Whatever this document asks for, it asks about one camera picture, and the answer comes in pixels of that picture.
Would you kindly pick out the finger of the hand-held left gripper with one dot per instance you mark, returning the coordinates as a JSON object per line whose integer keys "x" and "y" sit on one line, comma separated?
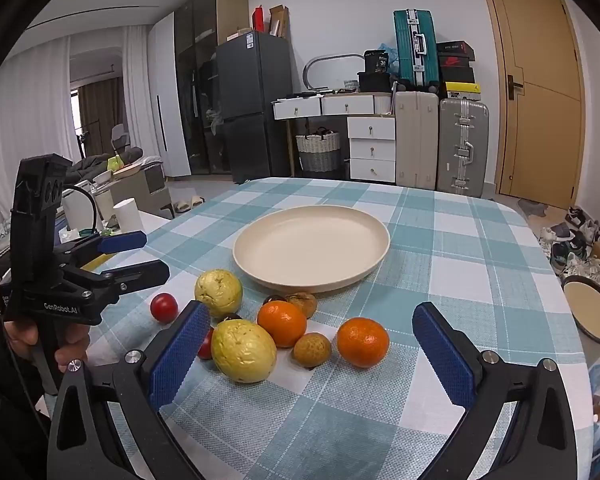
{"x": 140, "y": 275}
{"x": 122, "y": 242}

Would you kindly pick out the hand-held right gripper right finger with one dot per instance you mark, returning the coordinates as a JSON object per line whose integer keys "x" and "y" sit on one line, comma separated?
{"x": 442, "y": 360}

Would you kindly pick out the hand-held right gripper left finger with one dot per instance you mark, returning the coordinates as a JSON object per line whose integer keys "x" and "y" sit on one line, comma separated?
{"x": 180, "y": 355}

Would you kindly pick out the red cherry tomato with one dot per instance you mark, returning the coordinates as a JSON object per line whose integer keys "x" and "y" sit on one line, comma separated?
{"x": 163, "y": 307}
{"x": 206, "y": 345}

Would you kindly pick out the yellow guava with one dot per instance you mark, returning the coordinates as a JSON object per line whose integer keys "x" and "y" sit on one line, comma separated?
{"x": 243, "y": 347}
{"x": 219, "y": 292}

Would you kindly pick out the orange mandarin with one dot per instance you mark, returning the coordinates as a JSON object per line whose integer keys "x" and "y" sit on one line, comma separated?
{"x": 363, "y": 342}
{"x": 281, "y": 323}

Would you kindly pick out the brown longan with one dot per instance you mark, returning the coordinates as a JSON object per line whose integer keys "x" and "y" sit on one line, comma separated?
{"x": 311, "y": 350}

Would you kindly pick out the wrinkled brown passion fruit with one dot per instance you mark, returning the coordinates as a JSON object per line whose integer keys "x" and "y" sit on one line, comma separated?
{"x": 304, "y": 304}

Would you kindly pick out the cream round plate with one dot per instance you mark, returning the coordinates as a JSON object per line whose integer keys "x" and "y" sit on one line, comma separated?
{"x": 310, "y": 247}

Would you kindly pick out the person's left forearm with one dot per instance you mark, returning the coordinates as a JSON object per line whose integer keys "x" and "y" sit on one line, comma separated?
{"x": 5, "y": 410}

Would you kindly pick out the person's left hand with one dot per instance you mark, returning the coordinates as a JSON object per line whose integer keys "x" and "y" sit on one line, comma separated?
{"x": 72, "y": 355}

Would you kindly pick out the white paper roll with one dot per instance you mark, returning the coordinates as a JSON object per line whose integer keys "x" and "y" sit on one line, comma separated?
{"x": 127, "y": 216}

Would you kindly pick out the beige side table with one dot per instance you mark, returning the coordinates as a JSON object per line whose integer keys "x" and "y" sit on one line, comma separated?
{"x": 140, "y": 190}

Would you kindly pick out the pair of white slippers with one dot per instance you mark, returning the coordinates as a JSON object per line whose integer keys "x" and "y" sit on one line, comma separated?
{"x": 187, "y": 204}

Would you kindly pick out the teal checked tablecloth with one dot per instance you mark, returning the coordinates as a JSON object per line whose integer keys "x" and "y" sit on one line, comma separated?
{"x": 455, "y": 270}

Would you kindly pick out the dark brown round fruit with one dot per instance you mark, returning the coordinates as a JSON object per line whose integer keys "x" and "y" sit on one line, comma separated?
{"x": 274, "y": 299}

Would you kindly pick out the white sheer curtain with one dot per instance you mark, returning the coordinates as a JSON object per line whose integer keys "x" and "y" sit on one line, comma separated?
{"x": 25, "y": 125}

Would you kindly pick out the brown curtain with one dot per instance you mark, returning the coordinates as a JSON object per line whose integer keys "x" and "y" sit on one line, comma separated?
{"x": 100, "y": 115}

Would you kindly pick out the round black-rimmed stool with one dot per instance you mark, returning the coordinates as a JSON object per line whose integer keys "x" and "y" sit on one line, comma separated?
{"x": 590, "y": 310}

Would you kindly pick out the white tall cabinet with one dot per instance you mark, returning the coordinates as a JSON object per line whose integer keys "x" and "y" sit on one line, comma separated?
{"x": 167, "y": 85}

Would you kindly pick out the pile of shoes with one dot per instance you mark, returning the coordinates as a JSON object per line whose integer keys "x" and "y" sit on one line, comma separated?
{"x": 565, "y": 245}

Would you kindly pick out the dark glass wardrobe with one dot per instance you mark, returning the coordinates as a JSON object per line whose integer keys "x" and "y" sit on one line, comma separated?
{"x": 195, "y": 85}

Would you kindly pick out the grey door mat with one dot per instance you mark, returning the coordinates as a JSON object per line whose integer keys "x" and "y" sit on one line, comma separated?
{"x": 537, "y": 207}

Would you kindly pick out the dark grey fridge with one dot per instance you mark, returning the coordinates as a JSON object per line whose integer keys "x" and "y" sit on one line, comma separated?
{"x": 255, "y": 105}

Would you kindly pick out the silver suitcase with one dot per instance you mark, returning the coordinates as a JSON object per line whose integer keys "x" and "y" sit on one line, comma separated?
{"x": 462, "y": 145}

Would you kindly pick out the woven laundry basket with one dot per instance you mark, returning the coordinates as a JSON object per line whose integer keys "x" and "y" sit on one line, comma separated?
{"x": 319, "y": 152}

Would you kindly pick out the white three-drawer dresser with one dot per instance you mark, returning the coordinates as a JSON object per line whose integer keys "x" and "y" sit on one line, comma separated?
{"x": 372, "y": 150}

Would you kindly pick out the beige suitcase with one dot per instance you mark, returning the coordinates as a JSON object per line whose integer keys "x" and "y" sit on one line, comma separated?
{"x": 416, "y": 140}

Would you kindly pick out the white desk with drawers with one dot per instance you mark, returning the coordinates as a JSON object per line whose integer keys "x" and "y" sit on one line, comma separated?
{"x": 325, "y": 105}

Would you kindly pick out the yellow wooden door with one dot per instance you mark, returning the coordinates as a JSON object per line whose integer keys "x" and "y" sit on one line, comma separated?
{"x": 540, "y": 125}

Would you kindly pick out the red box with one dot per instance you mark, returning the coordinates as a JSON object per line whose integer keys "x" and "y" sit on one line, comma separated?
{"x": 258, "y": 20}

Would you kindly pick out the yellow black shoe box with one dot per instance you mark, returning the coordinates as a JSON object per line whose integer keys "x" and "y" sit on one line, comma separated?
{"x": 460, "y": 91}

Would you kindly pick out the brown cardboard box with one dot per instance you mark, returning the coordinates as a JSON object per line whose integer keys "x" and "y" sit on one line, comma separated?
{"x": 278, "y": 21}

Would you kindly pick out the small white basket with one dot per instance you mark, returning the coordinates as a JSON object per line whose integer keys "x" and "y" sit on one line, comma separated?
{"x": 350, "y": 86}

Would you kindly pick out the black storage box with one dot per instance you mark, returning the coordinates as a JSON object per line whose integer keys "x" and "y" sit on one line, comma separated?
{"x": 375, "y": 82}

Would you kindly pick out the black red-logo shoe box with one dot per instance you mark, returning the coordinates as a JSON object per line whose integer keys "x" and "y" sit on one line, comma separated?
{"x": 456, "y": 69}

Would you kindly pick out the black bucket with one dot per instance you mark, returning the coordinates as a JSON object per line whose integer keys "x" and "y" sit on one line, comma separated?
{"x": 376, "y": 61}

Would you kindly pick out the teal suitcase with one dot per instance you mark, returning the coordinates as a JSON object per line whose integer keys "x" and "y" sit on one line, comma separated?
{"x": 415, "y": 50}

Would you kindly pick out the blue plastic bag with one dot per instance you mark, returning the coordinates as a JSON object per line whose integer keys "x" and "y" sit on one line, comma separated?
{"x": 391, "y": 52}

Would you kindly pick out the chrome curved frame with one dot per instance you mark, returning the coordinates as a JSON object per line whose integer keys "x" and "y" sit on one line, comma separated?
{"x": 330, "y": 57}

